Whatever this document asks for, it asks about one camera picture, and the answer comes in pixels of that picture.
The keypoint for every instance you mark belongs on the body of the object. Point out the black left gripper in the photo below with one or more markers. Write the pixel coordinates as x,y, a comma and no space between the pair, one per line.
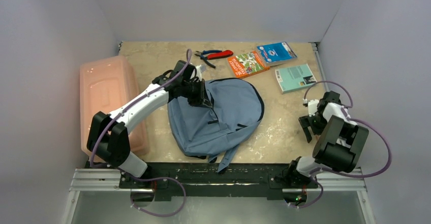
202,99

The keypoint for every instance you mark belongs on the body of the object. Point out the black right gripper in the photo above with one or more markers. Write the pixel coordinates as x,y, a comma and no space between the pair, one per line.
310,123

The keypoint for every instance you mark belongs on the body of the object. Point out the blue student backpack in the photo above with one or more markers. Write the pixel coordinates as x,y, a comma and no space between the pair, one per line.
236,112

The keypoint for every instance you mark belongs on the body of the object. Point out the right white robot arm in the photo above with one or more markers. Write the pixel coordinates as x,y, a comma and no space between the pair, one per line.
340,140

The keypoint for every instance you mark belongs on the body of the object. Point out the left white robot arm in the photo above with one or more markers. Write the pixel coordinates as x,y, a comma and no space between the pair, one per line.
109,133

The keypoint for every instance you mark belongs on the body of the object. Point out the teal paperback book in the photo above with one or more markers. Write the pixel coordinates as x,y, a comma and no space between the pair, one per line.
294,78

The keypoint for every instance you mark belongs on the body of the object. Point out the red utility knife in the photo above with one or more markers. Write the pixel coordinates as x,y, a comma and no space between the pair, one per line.
218,54

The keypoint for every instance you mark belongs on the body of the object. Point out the orange green picture book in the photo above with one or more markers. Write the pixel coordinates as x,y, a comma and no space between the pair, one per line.
247,64

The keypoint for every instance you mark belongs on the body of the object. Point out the blue paperback book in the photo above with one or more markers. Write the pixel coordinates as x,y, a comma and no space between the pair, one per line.
276,54

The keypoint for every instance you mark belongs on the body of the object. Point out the pink plastic storage bin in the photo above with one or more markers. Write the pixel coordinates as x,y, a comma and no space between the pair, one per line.
105,85

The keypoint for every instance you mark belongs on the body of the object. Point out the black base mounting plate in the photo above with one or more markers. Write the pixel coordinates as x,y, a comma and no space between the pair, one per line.
203,180

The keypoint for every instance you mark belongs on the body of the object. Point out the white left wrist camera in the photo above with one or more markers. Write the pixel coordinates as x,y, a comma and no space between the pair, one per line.
200,69

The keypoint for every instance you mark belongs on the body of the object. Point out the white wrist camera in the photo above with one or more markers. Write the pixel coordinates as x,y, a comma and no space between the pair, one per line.
312,106
200,69

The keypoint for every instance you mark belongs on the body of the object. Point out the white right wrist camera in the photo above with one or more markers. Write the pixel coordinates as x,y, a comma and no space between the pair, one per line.
312,106

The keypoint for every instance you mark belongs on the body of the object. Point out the blue handled pliers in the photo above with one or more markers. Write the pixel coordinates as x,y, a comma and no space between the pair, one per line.
202,55

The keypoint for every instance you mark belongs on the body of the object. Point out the aluminium frame rail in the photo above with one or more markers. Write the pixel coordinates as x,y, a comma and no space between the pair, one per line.
337,199

